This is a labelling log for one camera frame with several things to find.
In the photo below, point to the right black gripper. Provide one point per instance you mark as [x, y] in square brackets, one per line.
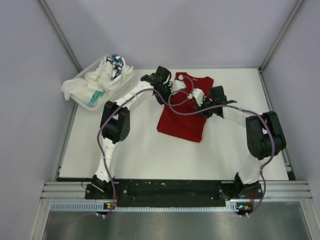
[205, 99]

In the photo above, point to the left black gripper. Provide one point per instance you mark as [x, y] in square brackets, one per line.
[168, 86]

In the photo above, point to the red t shirt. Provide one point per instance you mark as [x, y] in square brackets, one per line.
[186, 127]

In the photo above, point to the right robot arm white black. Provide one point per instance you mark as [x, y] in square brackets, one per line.
[264, 138]

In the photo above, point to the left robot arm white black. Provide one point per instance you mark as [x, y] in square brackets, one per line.
[115, 127]

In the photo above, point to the white printed t shirt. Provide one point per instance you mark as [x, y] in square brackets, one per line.
[114, 72]

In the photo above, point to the white plastic basket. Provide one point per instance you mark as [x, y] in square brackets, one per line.
[92, 73]

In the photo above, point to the white t shirt pile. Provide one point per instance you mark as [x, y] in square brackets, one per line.
[90, 93]

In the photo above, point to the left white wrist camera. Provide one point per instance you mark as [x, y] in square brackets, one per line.
[178, 84]

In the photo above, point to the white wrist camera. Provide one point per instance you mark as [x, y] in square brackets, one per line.
[198, 95]
[178, 84]

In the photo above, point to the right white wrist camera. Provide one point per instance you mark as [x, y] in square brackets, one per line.
[198, 95]

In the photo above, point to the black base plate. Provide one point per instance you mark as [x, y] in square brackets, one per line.
[173, 193]

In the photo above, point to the left aluminium corner post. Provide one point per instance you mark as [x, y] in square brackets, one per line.
[59, 33]

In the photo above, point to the aluminium corner post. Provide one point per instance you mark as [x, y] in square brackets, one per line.
[298, 6]
[59, 33]

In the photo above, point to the right aluminium corner post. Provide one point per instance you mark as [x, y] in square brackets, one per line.
[298, 6]

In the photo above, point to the aluminium frame rail front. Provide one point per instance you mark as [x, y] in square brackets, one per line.
[282, 191]

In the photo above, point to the grey slotted cable duct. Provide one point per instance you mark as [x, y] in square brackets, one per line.
[68, 206]

